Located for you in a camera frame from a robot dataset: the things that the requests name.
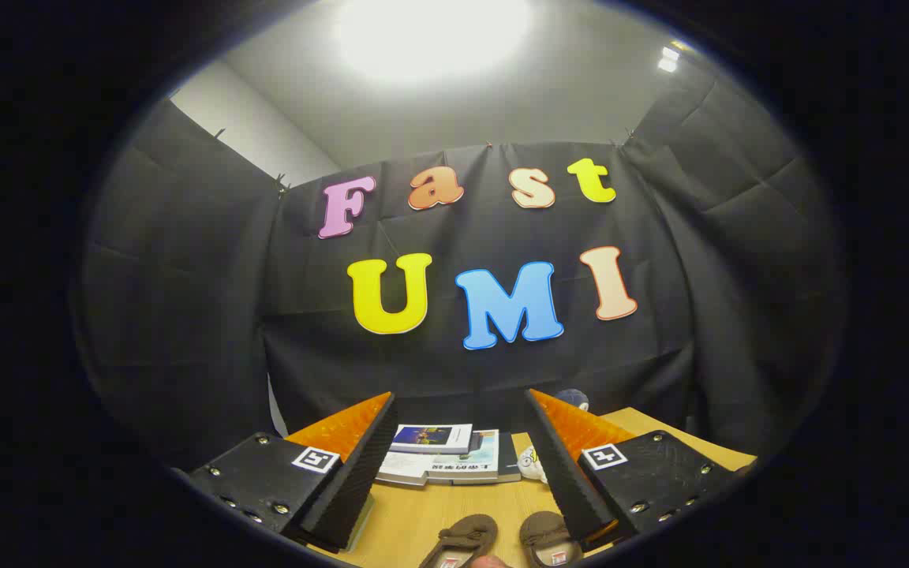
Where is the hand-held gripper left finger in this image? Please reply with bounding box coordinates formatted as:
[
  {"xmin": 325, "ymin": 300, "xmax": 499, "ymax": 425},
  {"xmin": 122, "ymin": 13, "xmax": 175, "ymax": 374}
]
[{"xmin": 186, "ymin": 392, "xmax": 398, "ymax": 553}]

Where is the light blue cover book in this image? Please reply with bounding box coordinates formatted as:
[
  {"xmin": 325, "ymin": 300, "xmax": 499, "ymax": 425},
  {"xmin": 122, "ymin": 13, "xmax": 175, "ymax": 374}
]
[{"xmin": 427, "ymin": 430, "xmax": 500, "ymax": 482}]

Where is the green fabric storage box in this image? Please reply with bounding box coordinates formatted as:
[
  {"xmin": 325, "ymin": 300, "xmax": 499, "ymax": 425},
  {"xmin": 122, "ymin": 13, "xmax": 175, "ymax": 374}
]
[{"xmin": 340, "ymin": 493, "xmax": 376, "ymax": 553}]

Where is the white plush toy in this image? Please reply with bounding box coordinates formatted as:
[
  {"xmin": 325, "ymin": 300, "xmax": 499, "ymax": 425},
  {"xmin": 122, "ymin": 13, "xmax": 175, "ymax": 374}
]
[{"xmin": 518, "ymin": 446, "xmax": 548, "ymax": 484}]

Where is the dark book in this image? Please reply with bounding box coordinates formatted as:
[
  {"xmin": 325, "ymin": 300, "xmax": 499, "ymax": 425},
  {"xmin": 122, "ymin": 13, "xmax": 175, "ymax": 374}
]
[{"xmin": 496, "ymin": 432, "xmax": 522, "ymax": 482}]

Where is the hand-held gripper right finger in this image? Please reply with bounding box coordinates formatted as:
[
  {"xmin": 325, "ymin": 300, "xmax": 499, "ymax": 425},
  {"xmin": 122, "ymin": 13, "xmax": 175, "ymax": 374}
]
[{"xmin": 523, "ymin": 388, "xmax": 755, "ymax": 553}]

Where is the white book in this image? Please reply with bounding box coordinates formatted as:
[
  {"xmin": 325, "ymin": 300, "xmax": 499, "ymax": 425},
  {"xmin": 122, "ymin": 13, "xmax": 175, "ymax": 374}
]
[{"xmin": 376, "ymin": 451, "xmax": 432, "ymax": 487}]

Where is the brown fuzzy shoe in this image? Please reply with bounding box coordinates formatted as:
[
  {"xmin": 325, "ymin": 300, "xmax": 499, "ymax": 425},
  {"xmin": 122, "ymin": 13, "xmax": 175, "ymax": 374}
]
[
  {"xmin": 419, "ymin": 514, "xmax": 499, "ymax": 568},
  {"xmin": 519, "ymin": 511, "xmax": 585, "ymax": 568}
]

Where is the large ceiling light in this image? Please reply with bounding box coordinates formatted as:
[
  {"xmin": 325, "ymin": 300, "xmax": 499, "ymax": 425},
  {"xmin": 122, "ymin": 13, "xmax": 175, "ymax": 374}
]
[{"xmin": 336, "ymin": 0, "xmax": 534, "ymax": 84}]

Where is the small blue cover book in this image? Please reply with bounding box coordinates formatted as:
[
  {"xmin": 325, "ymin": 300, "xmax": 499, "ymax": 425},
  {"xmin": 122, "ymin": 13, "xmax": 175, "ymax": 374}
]
[{"xmin": 390, "ymin": 424, "xmax": 473, "ymax": 455}]

